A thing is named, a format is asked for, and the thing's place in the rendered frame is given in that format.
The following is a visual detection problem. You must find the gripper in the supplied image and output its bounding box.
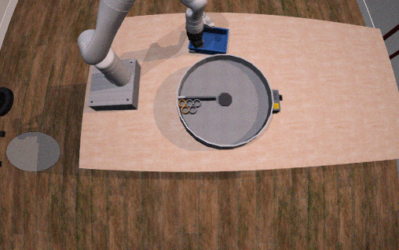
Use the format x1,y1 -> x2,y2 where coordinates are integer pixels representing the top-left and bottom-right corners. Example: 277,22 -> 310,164
185,12 -> 214,48

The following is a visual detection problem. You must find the blue plastic crate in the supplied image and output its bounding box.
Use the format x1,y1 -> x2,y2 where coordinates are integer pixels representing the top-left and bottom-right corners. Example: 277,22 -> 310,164
189,27 -> 229,55

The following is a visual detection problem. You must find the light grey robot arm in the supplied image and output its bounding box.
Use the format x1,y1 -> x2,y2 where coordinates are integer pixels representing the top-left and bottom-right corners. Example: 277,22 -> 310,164
78,0 -> 207,86

